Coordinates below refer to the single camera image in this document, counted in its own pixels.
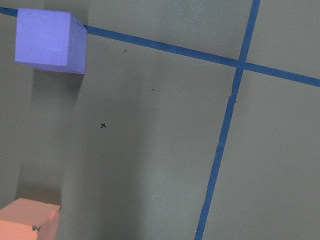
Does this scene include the purple foam block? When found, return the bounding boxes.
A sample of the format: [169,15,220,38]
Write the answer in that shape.
[14,8,88,75]

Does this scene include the orange foam block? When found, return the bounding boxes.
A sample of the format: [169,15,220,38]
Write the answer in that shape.
[0,198,61,240]

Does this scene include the crossing blue tape strip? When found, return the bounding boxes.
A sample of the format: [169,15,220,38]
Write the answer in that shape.
[194,0,261,240]

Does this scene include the long blue tape strip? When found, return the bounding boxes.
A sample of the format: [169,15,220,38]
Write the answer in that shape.
[0,6,320,88]

